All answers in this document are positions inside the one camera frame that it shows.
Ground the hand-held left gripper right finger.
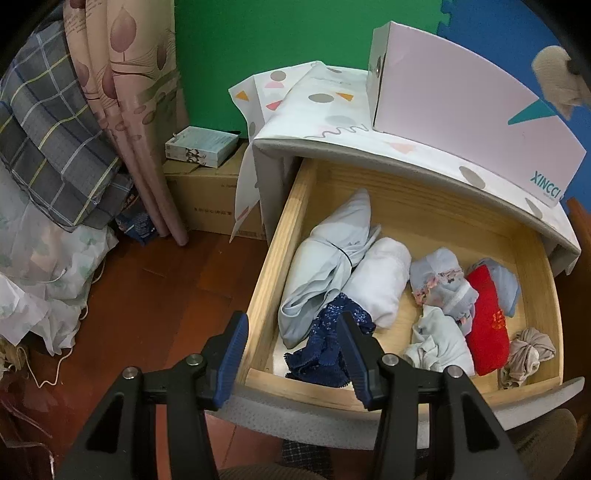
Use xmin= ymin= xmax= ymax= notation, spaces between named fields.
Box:
xmin=336 ymin=311 xmax=532 ymax=480

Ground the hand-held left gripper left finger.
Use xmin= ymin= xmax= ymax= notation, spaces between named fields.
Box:
xmin=55 ymin=311 xmax=250 ymax=480

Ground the beige cloth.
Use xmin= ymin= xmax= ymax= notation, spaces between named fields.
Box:
xmin=531 ymin=45 xmax=588 ymax=121

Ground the navy lace underwear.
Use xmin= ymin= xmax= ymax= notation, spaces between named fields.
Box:
xmin=284 ymin=293 xmax=377 ymax=386

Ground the white underwear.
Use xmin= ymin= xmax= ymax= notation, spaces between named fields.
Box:
xmin=342 ymin=237 xmax=411 ymax=330

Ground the pale underwear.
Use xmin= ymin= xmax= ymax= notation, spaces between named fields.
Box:
xmin=404 ymin=305 xmax=476 ymax=377

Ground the light blue underwear bundle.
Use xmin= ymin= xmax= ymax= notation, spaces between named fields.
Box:
xmin=278 ymin=188 xmax=382 ymax=349

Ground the floral light blue sock roll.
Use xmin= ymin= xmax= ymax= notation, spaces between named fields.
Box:
xmin=409 ymin=248 xmax=479 ymax=324

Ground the red underwear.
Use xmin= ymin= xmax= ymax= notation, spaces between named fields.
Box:
xmin=464 ymin=265 xmax=511 ymax=377

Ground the grey blue sock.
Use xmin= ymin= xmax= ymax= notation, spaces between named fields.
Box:
xmin=471 ymin=257 xmax=522 ymax=318

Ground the beige knotted stocking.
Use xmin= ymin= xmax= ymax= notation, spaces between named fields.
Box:
xmin=499 ymin=327 xmax=557 ymax=388

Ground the wooden drawer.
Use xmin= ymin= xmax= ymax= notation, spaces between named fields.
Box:
xmin=203 ymin=157 xmax=585 ymax=450

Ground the dark checked cloth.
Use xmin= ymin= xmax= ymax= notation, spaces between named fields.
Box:
xmin=281 ymin=438 xmax=334 ymax=480

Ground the pink cardboard box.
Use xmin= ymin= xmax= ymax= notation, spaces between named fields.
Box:
xmin=368 ymin=21 xmax=586 ymax=204

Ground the brown wooden furniture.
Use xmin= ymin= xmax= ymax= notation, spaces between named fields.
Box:
xmin=566 ymin=198 xmax=591 ymax=245

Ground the brown cardboard box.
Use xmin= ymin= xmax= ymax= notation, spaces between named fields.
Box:
xmin=164 ymin=138 xmax=269 ymax=241

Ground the blue plastic packet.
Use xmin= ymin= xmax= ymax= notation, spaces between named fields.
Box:
xmin=115 ymin=194 xmax=158 ymax=245

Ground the grey bedside cabinet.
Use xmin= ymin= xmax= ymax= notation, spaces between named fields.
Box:
xmin=252 ymin=136 xmax=583 ymax=278

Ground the white sheer leaf print cloth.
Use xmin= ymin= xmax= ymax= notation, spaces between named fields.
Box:
xmin=0 ymin=166 xmax=121 ymax=356

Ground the small teal and white box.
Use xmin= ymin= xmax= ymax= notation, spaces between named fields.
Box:
xmin=165 ymin=126 xmax=241 ymax=168

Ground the white patterned cover cloth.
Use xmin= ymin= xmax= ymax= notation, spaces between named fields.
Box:
xmin=228 ymin=62 xmax=583 ymax=259

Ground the pink leaf print curtain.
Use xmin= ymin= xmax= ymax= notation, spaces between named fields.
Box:
xmin=62 ymin=0 xmax=190 ymax=247

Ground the grey plaid quilt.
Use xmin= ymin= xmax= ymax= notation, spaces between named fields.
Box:
xmin=0 ymin=18 xmax=134 ymax=232

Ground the blue foam wall mat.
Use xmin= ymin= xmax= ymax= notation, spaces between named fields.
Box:
xmin=436 ymin=0 xmax=591 ymax=199

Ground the white cord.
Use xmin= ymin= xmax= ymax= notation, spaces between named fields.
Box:
xmin=25 ymin=268 xmax=107 ymax=388

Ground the green foam wall mat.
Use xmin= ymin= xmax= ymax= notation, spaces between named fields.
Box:
xmin=173 ymin=0 xmax=446 ymax=139

